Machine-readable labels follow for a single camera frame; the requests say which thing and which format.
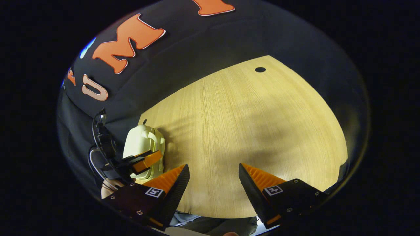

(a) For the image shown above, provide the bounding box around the pale yellow suitcase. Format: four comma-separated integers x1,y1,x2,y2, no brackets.
123,125,166,185

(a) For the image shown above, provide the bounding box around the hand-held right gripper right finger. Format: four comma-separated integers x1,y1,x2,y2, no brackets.
238,163,329,230

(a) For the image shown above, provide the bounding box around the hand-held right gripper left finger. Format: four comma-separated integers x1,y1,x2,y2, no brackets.
105,164,191,231

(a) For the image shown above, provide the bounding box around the black backdrop cloth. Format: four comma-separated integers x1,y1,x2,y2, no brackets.
56,0,369,197

